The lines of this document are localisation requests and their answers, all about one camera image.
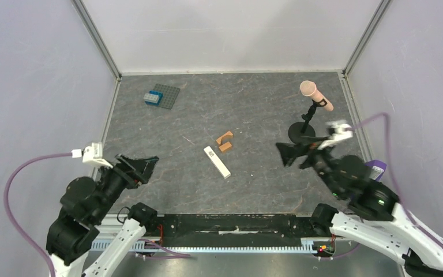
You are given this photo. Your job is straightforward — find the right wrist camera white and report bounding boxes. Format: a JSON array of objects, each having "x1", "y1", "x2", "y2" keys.
[{"x1": 317, "y1": 119, "x2": 354, "y2": 150}]

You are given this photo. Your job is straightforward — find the blue grey lego brick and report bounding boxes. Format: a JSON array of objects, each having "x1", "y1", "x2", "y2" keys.
[{"x1": 143, "y1": 91, "x2": 163, "y2": 106}]

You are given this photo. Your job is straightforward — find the white cable duct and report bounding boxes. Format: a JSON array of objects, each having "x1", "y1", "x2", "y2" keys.
[{"x1": 90, "y1": 239, "x2": 318, "y2": 254}]

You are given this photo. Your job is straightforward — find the arched wooden block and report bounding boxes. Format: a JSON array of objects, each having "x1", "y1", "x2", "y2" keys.
[{"x1": 216, "y1": 131, "x2": 234, "y2": 146}]

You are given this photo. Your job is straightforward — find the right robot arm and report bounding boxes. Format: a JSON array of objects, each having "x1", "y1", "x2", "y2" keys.
[{"x1": 275, "y1": 141, "x2": 443, "y2": 276}]

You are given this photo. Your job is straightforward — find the white remote control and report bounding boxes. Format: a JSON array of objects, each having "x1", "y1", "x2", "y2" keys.
[{"x1": 203, "y1": 146, "x2": 231, "y2": 179}]

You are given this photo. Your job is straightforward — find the black microphone stand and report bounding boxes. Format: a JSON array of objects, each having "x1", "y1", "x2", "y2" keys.
[{"x1": 288, "y1": 100, "x2": 326, "y2": 144}]

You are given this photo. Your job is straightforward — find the grey lego baseplate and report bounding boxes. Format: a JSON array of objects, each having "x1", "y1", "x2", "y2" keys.
[{"x1": 153, "y1": 84, "x2": 181, "y2": 110}]

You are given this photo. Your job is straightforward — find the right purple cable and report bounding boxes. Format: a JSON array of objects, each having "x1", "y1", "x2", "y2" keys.
[{"x1": 315, "y1": 112, "x2": 443, "y2": 272}]

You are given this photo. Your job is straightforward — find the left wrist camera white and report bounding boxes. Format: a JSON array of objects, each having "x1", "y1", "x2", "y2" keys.
[{"x1": 82, "y1": 142, "x2": 114, "y2": 169}]

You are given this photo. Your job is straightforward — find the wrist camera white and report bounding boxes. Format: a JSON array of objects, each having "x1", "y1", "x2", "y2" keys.
[
  {"x1": 82, "y1": 142, "x2": 114, "y2": 169},
  {"x1": 317, "y1": 119, "x2": 354, "y2": 150}
]

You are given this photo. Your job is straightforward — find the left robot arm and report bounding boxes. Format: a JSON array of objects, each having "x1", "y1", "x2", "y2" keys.
[{"x1": 46, "y1": 155, "x2": 159, "y2": 276}]

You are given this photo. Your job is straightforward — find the pink microphone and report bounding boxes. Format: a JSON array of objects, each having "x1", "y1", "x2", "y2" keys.
[{"x1": 299, "y1": 80, "x2": 334, "y2": 112}]

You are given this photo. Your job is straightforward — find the rectangular wooden block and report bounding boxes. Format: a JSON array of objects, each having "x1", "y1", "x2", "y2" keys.
[{"x1": 219, "y1": 141, "x2": 232, "y2": 153}]

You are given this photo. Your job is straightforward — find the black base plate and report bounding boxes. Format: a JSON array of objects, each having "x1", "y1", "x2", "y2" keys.
[{"x1": 146, "y1": 214, "x2": 331, "y2": 247}]

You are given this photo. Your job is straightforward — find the purple plastic object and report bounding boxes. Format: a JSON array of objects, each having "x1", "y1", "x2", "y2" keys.
[{"x1": 365, "y1": 160, "x2": 387, "y2": 181}]

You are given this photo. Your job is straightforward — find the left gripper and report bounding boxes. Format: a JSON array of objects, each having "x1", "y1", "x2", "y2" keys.
[{"x1": 92, "y1": 151, "x2": 160, "y2": 221}]

